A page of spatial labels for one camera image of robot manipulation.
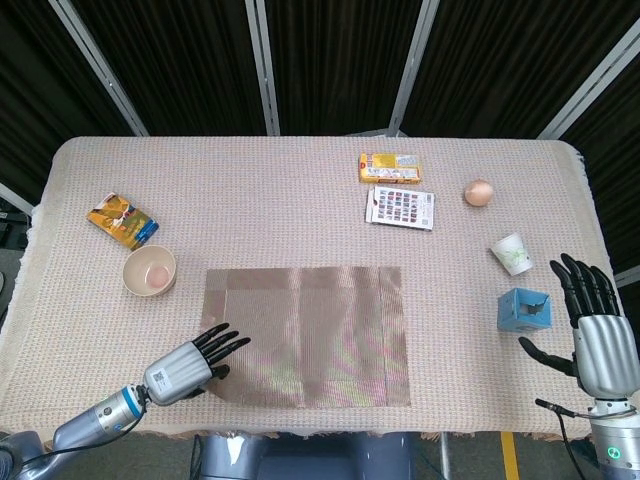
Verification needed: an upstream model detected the right silver and black hand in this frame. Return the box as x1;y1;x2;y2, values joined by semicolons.
518;253;640;399

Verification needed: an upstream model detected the left silver and black hand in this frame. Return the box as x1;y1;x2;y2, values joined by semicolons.
143;322;252;406

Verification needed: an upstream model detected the light brown bowl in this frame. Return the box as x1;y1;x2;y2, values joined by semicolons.
122;244;178;298

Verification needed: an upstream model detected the brown woven placemat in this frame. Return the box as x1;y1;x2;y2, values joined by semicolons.
200;266;413;407

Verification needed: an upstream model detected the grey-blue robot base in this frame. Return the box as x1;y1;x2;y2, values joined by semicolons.
192;432;416;480

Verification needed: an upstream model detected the blue cube box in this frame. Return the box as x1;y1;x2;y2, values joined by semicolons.
496;287;553;333

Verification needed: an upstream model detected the white paper cup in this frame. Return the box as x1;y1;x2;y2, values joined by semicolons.
489;232;534;277

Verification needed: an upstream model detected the yellow and blue snack packet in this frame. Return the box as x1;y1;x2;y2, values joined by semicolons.
86;192;160;252

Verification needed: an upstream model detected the dark pleated screen panel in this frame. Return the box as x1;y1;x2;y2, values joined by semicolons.
399;0;640;139
559;54;640;276
69;0;266;137
264;0;426;136
0;0;139;201

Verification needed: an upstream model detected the beige woven tablecloth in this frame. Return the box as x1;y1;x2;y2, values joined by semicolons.
22;135;640;457

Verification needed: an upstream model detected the metal table leg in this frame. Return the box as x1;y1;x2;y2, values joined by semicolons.
438;432;451;480

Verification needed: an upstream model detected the peach coloured egg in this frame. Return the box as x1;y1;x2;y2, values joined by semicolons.
463;178;495;207

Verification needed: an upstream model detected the white box with coloured squares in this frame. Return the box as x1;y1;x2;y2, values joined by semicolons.
364;184;436;232

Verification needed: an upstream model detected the yellow cardboard box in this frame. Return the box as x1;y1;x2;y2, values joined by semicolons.
357;152;424;184

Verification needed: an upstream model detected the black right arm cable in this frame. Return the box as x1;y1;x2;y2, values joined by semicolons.
534;398;596;480

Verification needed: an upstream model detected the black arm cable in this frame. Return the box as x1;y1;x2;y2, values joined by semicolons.
19;384;151;469
534;398;596;480

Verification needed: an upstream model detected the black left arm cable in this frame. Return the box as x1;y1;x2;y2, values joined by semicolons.
19;384;151;469

